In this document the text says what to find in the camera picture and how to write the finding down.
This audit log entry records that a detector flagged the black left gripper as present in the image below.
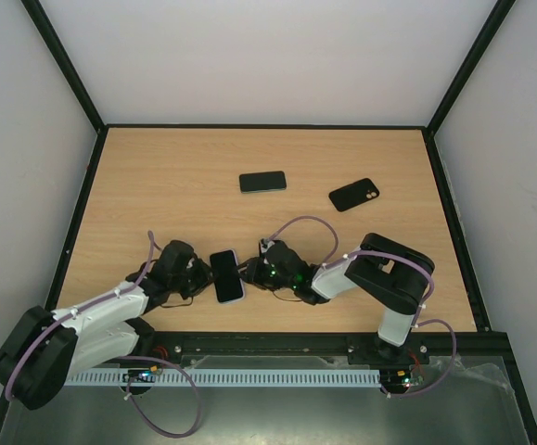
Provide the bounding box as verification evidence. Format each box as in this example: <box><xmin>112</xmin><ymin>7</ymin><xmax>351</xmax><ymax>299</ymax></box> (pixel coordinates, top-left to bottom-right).
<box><xmin>170</xmin><ymin>259</ymin><xmax>218</xmax><ymax>300</ymax></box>

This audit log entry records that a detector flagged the teal phone case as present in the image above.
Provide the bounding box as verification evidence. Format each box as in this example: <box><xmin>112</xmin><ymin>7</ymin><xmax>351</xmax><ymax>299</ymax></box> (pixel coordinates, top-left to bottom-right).
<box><xmin>209</xmin><ymin>248</ymin><xmax>245</xmax><ymax>304</ymax></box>

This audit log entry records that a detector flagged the green-edged black phone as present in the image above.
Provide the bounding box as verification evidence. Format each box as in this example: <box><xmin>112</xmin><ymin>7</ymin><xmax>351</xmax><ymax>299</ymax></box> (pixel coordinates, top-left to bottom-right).
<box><xmin>238</xmin><ymin>171</ymin><xmax>287</xmax><ymax>194</ymax></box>

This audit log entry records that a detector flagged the black phone case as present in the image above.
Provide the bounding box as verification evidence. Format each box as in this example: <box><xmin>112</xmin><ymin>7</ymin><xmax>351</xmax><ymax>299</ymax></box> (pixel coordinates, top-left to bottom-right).
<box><xmin>328</xmin><ymin>178</ymin><xmax>380</xmax><ymax>212</ymax></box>

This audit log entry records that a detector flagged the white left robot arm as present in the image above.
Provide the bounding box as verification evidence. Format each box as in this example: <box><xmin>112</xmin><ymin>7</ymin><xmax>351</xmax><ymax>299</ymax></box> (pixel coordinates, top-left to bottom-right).
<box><xmin>0</xmin><ymin>240</ymin><xmax>213</xmax><ymax>410</ymax></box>

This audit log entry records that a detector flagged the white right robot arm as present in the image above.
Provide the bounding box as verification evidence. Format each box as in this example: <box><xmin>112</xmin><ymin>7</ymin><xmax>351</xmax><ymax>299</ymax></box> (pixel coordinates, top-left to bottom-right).
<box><xmin>237</xmin><ymin>233</ymin><xmax>435</xmax><ymax>363</ymax></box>

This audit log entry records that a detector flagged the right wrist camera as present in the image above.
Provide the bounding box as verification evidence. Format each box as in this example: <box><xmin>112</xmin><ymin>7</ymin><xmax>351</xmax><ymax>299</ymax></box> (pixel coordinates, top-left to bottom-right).
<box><xmin>259</xmin><ymin>238</ymin><xmax>275</xmax><ymax>255</ymax></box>

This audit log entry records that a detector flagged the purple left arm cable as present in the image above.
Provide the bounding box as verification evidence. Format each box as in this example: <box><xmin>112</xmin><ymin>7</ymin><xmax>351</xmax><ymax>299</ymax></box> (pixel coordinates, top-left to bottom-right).
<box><xmin>6</xmin><ymin>230</ymin><xmax>203</xmax><ymax>438</ymax></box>

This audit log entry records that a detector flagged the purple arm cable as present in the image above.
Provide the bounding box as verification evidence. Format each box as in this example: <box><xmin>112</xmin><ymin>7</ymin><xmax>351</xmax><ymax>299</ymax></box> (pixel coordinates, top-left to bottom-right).
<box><xmin>6</xmin><ymin>230</ymin><xmax>203</xmax><ymax>438</ymax></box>
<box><xmin>261</xmin><ymin>215</ymin><xmax>458</xmax><ymax>401</ymax></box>

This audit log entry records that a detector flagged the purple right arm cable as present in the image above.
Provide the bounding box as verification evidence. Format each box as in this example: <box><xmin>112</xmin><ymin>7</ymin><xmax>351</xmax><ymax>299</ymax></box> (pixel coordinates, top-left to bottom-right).
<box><xmin>261</xmin><ymin>215</ymin><xmax>458</xmax><ymax>401</ymax></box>

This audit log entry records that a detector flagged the light blue cable duct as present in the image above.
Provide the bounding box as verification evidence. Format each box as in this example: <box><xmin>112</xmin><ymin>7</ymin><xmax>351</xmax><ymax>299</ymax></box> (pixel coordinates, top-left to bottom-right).
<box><xmin>65</xmin><ymin>368</ymin><xmax>380</xmax><ymax>388</ymax></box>

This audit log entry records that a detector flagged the black enclosure frame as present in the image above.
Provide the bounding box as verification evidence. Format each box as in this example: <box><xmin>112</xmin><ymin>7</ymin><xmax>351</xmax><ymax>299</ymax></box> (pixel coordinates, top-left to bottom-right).
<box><xmin>23</xmin><ymin>1</ymin><xmax>537</xmax><ymax>444</ymax></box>

